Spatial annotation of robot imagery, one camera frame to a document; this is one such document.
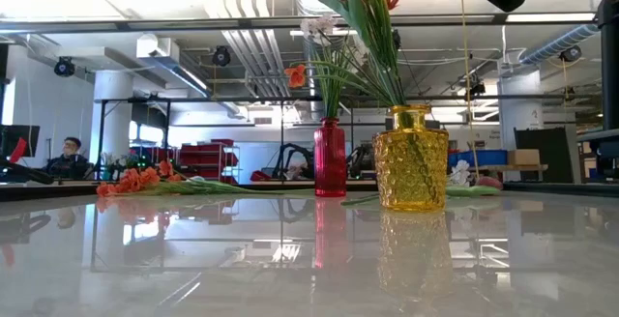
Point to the silver flexible air duct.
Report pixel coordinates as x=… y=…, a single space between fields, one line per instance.
x=556 y=44

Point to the white artificial blossom spray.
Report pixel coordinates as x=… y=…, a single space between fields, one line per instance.
x=460 y=169
x=316 y=27

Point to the background black workstation frame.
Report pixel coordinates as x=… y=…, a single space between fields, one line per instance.
x=203 y=99

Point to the white glossy work surface sheet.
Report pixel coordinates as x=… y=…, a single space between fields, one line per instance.
x=193 y=268

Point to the black board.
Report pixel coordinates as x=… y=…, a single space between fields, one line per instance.
x=546 y=155

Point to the white ceiling duct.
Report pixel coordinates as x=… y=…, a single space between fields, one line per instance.
x=159 y=51

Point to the black aluminium table frame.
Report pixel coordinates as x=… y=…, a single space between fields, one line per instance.
x=610 y=66

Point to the cardboard box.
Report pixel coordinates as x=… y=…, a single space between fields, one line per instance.
x=523 y=157

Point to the yellow textured glass vase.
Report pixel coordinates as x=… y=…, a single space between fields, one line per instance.
x=411 y=162

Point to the person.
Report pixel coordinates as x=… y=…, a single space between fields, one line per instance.
x=70 y=162

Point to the white artificial tulip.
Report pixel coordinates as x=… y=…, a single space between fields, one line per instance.
x=197 y=179

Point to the red storage shelf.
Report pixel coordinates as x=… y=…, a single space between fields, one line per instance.
x=203 y=155

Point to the red ribbed glass vase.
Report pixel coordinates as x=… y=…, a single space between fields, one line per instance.
x=330 y=162

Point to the orange artificial flower spray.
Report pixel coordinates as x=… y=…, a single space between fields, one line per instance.
x=296 y=76
x=130 y=179

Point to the black ceiling camera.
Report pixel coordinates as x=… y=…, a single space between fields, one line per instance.
x=570 y=53
x=221 y=56
x=64 y=67

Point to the background black robot arm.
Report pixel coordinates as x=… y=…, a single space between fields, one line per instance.
x=283 y=160

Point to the black computer monitor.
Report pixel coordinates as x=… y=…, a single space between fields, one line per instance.
x=24 y=135

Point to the blue storage bins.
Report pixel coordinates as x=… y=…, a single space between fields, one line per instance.
x=483 y=157

